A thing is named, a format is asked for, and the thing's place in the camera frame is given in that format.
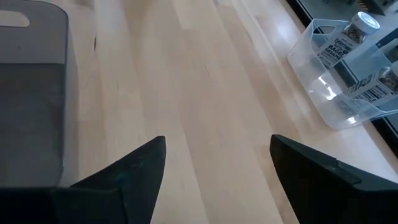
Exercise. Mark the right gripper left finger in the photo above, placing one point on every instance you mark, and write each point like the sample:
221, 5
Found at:
124, 193

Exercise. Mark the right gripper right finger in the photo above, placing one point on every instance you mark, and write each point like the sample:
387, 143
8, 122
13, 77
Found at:
326, 193

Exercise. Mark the white-lid spice jar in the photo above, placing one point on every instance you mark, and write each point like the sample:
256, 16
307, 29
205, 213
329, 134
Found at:
373, 91
339, 49

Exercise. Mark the clear plastic bin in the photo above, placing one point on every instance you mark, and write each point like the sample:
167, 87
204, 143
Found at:
314, 81

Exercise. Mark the dark grey plastic bin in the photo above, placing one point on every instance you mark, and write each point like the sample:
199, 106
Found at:
31, 109

